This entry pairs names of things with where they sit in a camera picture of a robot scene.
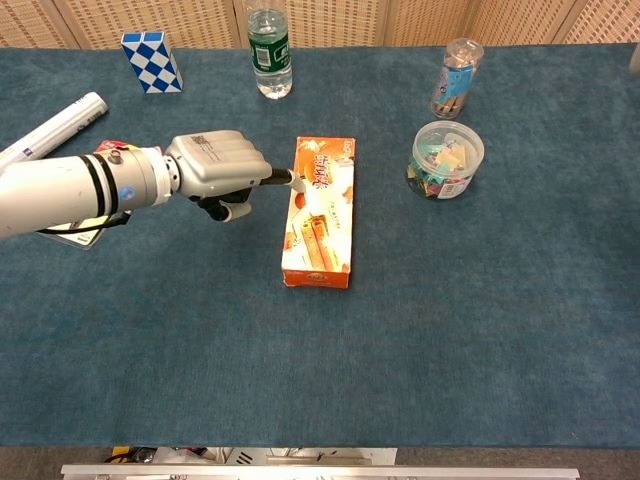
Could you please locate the clear plastic water bottle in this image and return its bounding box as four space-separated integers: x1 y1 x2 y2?
247 6 294 100

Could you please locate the blue felt table cloth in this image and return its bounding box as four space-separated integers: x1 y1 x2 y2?
0 43 640 449

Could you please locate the razor in yellow blister pack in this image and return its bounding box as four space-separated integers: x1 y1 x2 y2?
35 139 136 251

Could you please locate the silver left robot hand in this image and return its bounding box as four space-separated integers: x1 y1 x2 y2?
164 129 306 223

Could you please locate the clear jar of binder clips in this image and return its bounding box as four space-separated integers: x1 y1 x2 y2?
405 120 486 202

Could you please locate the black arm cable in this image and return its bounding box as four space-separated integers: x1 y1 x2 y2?
37 211 133 236

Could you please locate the blue white snake cube puzzle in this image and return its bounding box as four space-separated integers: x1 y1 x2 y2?
120 31 185 95

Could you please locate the aluminium profile rail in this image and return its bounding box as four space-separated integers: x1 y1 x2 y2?
60 463 581 480

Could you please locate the clear tube of wooden pegs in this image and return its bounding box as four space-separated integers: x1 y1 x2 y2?
430 37 485 120

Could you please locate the white rolled paper tube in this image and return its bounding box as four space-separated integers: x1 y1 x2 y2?
0 91 109 171

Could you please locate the wicker folding screen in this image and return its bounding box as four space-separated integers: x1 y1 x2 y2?
0 0 640 50

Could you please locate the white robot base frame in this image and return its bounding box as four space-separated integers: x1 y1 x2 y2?
152 446 399 466

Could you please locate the orange snack box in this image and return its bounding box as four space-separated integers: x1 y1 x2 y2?
280 136 357 290

